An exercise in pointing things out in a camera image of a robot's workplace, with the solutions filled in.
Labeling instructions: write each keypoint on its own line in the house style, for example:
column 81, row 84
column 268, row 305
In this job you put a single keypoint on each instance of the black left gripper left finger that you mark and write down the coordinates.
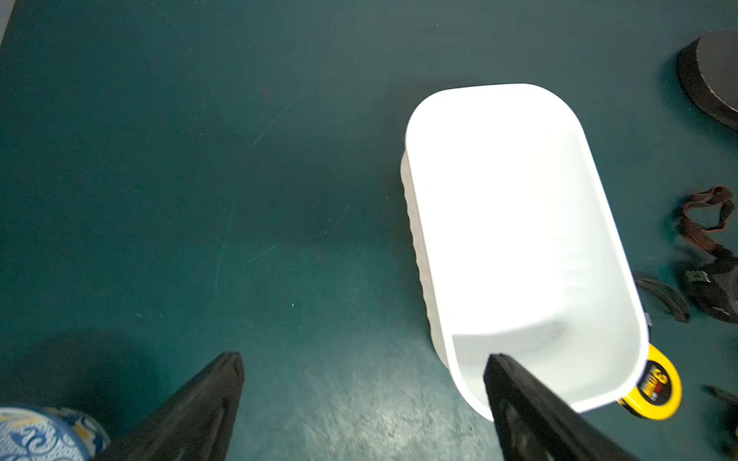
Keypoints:
column 195, row 423

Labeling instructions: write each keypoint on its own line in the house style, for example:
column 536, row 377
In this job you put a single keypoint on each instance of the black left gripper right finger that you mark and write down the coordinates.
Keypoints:
column 533, row 423

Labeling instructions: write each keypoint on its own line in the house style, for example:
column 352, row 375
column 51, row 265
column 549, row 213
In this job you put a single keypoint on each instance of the yellow tape measure black label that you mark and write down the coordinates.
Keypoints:
column 658, row 392

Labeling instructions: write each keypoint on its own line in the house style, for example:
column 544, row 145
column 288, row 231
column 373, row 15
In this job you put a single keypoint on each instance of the purple black round tape measure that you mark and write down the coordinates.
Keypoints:
column 712, row 287

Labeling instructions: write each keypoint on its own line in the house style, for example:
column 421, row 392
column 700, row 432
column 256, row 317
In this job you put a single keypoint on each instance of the white plastic storage box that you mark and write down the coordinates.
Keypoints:
column 516, row 245

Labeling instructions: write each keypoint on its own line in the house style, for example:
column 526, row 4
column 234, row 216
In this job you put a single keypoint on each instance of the blue yellow patterned bowl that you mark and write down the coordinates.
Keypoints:
column 50, row 433

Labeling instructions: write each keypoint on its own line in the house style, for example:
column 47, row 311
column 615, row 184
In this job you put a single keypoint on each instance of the copper hook stand dark base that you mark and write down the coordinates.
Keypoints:
column 707, row 69

